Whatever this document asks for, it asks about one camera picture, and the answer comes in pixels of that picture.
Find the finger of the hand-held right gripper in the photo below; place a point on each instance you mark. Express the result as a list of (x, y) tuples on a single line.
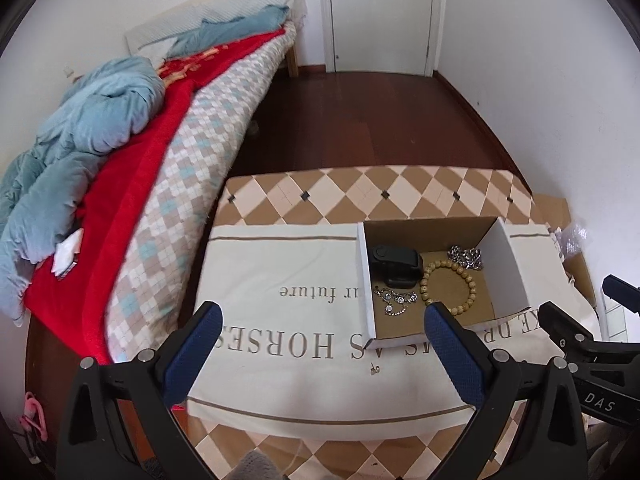
[(622, 292), (565, 327)]

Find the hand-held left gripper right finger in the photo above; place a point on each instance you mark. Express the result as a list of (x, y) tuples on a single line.
[(452, 355)]

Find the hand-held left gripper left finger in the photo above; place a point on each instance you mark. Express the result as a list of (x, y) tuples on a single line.
[(199, 345)]

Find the cardboard box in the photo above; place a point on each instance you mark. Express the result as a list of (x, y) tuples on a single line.
[(507, 270)]

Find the clear bubble wrap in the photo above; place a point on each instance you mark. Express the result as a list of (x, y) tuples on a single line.
[(572, 242)]

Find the white printed cloth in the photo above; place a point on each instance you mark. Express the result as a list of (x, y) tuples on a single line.
[(280, 325)]

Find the flat cardboard sheet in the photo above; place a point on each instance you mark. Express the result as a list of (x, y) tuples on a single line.
[(552, 210)]

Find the grey cloth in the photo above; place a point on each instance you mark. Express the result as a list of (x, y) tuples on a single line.
[(257, 467)]

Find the phone on bed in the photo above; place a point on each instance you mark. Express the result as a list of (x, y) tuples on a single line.
[(67, 255)]

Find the red blanket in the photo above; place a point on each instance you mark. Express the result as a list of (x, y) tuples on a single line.
[(130, 190)]

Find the checkered tablecloth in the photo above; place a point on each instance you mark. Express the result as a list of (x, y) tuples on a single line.
[(300, 200)]

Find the pink clothes hanger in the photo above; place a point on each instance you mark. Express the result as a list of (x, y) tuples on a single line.
[(34, 412)]

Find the checkered bed sheet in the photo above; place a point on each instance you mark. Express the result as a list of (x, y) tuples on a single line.
[(200, 160)]

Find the blue duvet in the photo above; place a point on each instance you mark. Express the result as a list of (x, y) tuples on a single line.
[(90, 110)]

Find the white door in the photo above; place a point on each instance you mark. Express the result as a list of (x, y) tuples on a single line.
[(380, 15)]

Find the wall socket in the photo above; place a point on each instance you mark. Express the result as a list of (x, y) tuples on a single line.
[(68, 69)]

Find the wooden bed frame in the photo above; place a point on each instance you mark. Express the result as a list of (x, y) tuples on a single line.
[(292, 50)]

